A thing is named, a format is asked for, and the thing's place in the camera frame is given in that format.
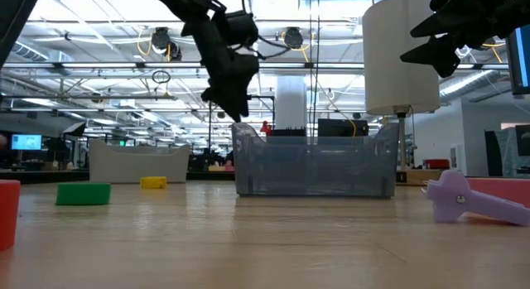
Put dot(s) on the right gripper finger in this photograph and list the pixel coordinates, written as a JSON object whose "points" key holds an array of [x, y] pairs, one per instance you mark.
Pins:
{"points": [[443, 26], [441, 53]]}

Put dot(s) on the small yellow stapler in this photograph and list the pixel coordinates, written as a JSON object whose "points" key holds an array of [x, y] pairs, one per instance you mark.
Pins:
{"points": [[153, 183]]}

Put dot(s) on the pink tape roll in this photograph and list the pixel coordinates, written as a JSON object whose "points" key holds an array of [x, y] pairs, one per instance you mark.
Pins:
{"points": [[505, 189]]}

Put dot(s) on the green block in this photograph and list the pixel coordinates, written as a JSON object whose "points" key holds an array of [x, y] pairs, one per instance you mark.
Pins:
{"points": [[83, 194]]}

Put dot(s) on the red cup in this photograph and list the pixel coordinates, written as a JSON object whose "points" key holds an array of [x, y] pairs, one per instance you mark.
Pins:
{"points": [[8, 214]]}

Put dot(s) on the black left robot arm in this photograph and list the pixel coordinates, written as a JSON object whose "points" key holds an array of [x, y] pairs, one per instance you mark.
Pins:
{"points": [[182, 1]]}

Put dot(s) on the purple stapler remover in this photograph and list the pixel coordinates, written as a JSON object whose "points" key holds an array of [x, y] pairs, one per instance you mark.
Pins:
{"points": [[453, 198]]}

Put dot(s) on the small red background object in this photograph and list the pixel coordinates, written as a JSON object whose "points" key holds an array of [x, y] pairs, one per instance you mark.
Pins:
{"points": [[265, 128]]}

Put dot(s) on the white shade table lamp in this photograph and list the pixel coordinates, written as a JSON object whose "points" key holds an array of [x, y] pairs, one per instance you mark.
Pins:
{"points": [[397, 53]]}

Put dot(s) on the black computer monitor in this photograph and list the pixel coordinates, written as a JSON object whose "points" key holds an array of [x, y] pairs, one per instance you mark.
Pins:
{"points": [[521, 61]]}

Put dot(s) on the transparent grey plastic bin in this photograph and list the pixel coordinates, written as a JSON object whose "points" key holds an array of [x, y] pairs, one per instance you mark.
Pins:
{"points": [[314, 169]]}

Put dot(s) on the black background monitor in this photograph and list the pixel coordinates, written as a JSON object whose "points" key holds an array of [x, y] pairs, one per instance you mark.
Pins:
{"points": [[339, 128]]}

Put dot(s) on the light grey plastic bin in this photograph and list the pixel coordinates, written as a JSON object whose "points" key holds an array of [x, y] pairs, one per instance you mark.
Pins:
{"points": [[138, 167]]}

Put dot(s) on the red background box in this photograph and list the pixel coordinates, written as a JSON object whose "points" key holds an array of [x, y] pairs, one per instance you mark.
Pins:
{"points": [[437, 164]]}

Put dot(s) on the blue lit background screen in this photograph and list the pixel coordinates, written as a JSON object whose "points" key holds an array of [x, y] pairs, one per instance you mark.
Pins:
{"points": [[25, 142]]}

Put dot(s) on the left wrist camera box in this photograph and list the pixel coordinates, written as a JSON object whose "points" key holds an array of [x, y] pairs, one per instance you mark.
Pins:
{"points": [[242, 29]]}

